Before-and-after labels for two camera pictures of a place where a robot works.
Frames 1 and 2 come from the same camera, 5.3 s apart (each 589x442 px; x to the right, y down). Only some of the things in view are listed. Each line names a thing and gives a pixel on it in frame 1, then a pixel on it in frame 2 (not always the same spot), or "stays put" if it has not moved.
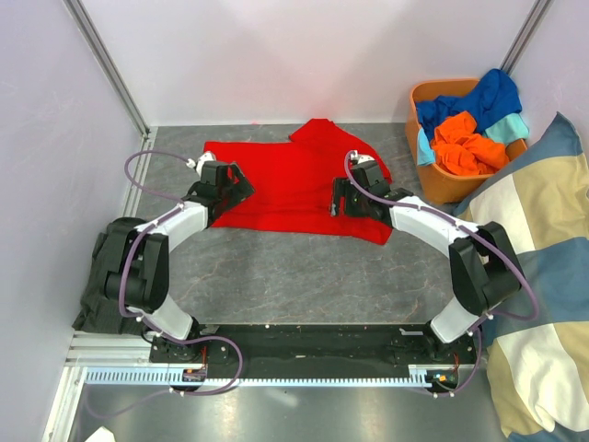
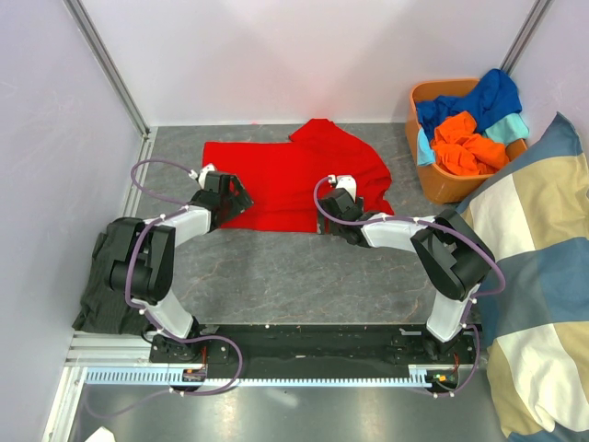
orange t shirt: (460, 150) stays put
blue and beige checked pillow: (537, 342) stays put
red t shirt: (293, 182) stays put
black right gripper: (340, 188) to (322, 225)
